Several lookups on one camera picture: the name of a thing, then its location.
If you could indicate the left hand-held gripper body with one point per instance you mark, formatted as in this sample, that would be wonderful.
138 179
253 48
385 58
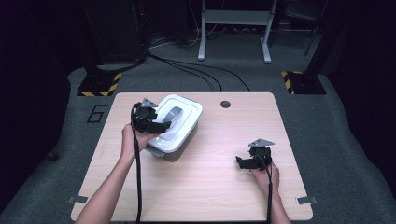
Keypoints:
144 116

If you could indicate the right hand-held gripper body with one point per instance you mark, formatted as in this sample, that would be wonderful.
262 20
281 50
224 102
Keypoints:
260 154

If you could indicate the grey storage box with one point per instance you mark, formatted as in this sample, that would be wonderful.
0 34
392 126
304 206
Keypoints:
183 146

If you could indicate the person's right hand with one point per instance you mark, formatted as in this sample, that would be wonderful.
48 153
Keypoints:
264 180

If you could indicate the person's left hand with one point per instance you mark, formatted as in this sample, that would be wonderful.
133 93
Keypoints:
130 143

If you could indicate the black stand hazard-striped base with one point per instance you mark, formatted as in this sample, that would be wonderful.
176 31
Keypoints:
96 84
305 83

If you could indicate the grey metal table clip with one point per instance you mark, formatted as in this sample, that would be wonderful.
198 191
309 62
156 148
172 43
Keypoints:
306 200
77 199

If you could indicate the dark cabinet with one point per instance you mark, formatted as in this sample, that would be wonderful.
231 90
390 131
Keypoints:
115 28

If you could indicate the small dark floor object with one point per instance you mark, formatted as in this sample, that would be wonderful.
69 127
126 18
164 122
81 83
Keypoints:
52 156

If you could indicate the black tripod stand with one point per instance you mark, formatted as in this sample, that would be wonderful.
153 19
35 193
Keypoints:
312 37

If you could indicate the white metal frame stand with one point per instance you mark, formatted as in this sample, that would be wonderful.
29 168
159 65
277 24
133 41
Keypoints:
236 17

